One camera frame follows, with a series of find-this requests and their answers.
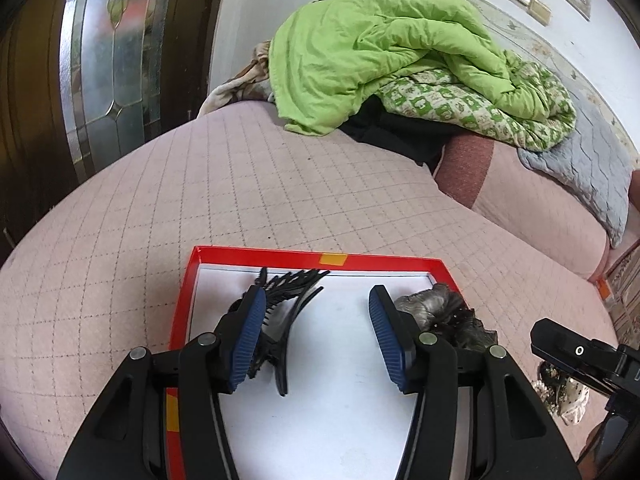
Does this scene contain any stained glass wooden door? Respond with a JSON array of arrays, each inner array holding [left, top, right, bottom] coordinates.
[[0, 0, 226, 241]]

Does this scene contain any clear bag with orange label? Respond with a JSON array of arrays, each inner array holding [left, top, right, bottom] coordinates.
[[587, 237, 640, 351]]

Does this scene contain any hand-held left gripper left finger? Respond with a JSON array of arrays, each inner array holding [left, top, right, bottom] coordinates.
[[56, 287, 268, 480]]

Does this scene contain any green quilt with patterned lining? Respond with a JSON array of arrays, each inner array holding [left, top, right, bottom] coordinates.
[[268, 0, 578, 153]]

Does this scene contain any black hair claw clip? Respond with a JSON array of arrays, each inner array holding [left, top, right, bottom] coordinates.
[[227, 267, 331, 397]]

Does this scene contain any pink quilted bed cover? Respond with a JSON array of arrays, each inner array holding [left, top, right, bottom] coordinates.
[[0, 97, 621, 480]]

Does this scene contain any grey scrunchie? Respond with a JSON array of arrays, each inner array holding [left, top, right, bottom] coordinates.
[[392, 283, 498, 353]]

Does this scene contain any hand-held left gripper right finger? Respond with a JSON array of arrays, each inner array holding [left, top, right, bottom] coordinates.
[[368, 285, 583, 480]]

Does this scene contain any pink bolster with red band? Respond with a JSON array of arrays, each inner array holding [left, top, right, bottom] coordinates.
[[432, 132, 611, 281]]

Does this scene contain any red shallow box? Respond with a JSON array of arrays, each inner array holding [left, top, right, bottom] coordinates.
[[166, 246, 475, 480]]

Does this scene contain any black cloth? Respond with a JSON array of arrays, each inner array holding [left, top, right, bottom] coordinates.
[[340, 97, 461, 168]]

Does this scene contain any white dotted scrunchie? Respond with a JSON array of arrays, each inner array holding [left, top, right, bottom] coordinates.
[[531, 362, 592, 426]]

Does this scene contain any beige printed blanket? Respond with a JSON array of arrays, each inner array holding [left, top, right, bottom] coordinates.
[[197, 40, 278, 118]]

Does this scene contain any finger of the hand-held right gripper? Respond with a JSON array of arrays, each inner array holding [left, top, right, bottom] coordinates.
[[530, 317, 623, 396]]

